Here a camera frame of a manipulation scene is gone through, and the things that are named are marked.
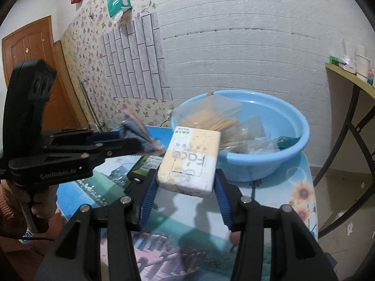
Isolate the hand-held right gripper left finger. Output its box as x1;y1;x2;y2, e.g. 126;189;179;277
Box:
34;168;159;281

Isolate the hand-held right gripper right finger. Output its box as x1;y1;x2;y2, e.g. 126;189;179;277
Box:
215;168;337;281

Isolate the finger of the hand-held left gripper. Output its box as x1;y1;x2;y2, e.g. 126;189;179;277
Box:
48;128;123;147
87;137;145;168

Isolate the grey orange cloth item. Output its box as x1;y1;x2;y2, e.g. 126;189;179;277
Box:
119;110;165;155

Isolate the cream facial tissue pack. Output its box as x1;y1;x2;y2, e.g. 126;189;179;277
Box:
156;126;221;198

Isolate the blue plastic basin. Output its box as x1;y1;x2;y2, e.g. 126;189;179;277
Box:
170;90;310;182

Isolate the bag of wooden sticks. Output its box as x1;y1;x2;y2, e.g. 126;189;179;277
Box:
173;92;244;141

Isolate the teal packet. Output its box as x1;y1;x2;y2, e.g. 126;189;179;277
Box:
277;136;302;150

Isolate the person's left hand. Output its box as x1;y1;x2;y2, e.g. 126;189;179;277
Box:
31;186;58;221

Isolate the thin metal rod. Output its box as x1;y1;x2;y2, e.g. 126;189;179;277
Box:
80;79;100;132

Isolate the dark green packet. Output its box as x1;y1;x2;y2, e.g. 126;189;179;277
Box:
127;154;165;186

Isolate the brown wooden door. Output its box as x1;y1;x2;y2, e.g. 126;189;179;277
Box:
1;16;83;129

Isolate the clear plastic packet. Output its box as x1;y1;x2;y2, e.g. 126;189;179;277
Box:
220;115;279;154

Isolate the green hanging tissue pack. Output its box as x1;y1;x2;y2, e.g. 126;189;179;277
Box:
107;0;131;21

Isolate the curved side table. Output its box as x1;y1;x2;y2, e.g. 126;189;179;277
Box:
318;62;375;239

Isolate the clear crumpled plastic bag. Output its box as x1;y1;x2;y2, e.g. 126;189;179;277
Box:
337;55;357;74

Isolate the white paper cup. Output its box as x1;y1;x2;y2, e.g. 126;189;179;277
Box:
356;55;371;82

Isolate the black cable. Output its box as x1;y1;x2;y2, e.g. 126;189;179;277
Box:
20;205;56;242

